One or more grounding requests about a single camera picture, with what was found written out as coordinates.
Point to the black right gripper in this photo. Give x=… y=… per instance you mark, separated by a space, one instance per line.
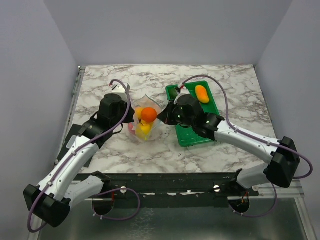
x=166 y=116

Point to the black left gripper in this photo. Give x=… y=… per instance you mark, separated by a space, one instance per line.
x=130 y=118

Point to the orange fruit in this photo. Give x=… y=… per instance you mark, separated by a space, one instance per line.
x=149 y=115

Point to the clear zip top bag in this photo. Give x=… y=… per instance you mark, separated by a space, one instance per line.
x=145 y=101

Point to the red apple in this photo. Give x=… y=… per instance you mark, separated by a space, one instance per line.
x=131 y=128

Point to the peach with green leaf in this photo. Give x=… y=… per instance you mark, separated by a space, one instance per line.
x=138 y=111

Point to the yellow apple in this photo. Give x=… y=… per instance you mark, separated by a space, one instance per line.
x=143 y=130

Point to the green avocado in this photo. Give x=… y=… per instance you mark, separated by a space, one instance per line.
x=173 y=94

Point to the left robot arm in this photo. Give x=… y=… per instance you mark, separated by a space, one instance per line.
x=53 y=197

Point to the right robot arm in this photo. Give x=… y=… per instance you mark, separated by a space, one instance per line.
x=280 y=158

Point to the green plastic tray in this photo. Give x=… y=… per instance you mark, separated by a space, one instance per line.
x=204 y=130

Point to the yellow orange mango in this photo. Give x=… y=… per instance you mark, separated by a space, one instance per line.
x=202 y=94

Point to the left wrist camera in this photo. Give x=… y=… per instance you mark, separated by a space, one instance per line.
x=117 y=88

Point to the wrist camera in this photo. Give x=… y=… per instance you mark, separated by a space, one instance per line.
x=117 y=88
x=181 y=90

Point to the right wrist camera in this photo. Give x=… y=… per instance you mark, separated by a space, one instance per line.
x=181 y=90

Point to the metal table edge rail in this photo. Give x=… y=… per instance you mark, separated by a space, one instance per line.
x=74 y=98

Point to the black mounting rail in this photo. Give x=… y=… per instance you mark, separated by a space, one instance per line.
x=172 y=190

